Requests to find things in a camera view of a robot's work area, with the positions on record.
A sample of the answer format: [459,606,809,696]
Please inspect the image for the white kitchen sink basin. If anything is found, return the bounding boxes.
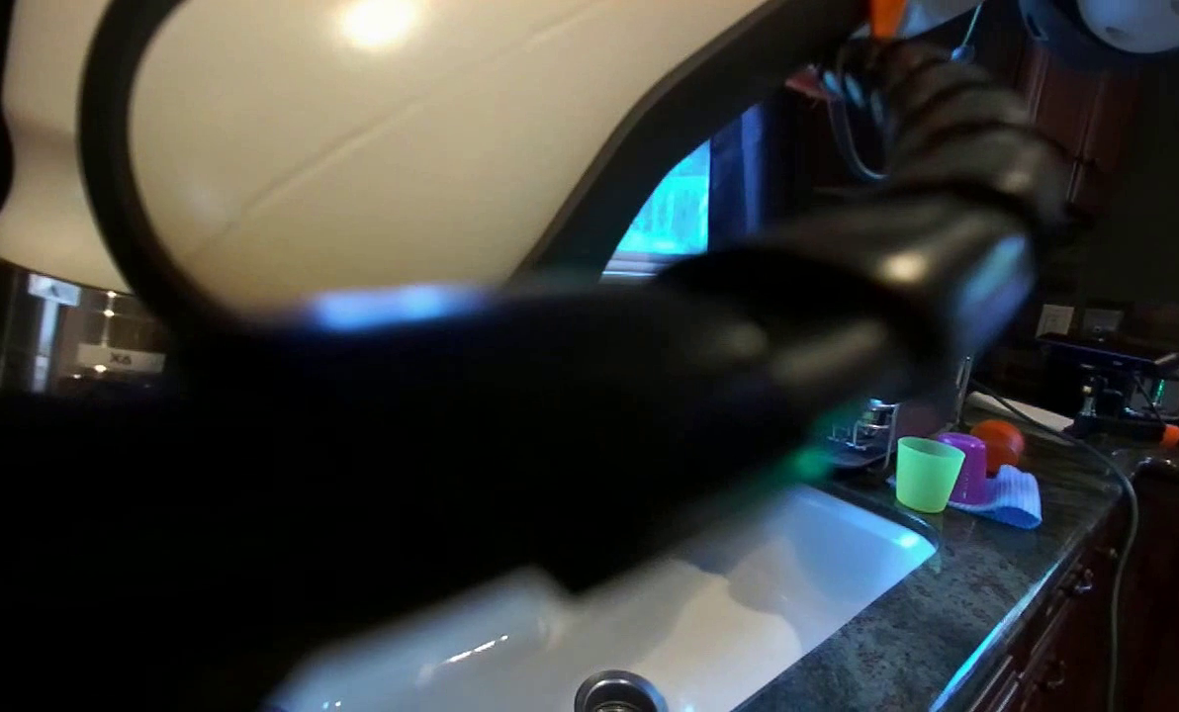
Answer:
[263,484,941,712]

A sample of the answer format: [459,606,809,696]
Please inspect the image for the steel sink drain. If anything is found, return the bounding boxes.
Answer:
[568,667,674,712]

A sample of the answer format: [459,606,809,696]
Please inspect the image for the kitchen window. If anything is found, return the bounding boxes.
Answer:
[601,134,718,283]

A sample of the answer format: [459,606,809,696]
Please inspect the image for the lime green plastic cup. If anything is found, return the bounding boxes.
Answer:
[890,436,969,519]

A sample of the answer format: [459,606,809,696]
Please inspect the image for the purple plastic cup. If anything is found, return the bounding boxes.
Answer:
[941,426,994,505]

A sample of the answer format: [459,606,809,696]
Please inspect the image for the orange round object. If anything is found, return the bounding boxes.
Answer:
[969,414,1028,477]

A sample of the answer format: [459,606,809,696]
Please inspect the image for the blue striped dish cloth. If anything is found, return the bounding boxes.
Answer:
[950,464,1049,534]

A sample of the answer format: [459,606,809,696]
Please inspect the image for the black countertop appliance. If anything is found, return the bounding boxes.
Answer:
[1040,332,1179,426]

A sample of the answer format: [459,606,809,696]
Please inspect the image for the orange velcro strap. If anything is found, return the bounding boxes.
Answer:
[866,0,915,39]

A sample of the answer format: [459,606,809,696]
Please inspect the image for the wall outlet plate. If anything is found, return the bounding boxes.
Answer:
[1077,306,1126,340]
[1035,301,1080,340]

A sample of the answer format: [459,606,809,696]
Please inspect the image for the black power cable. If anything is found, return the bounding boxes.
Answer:
[969,386,1148,712]

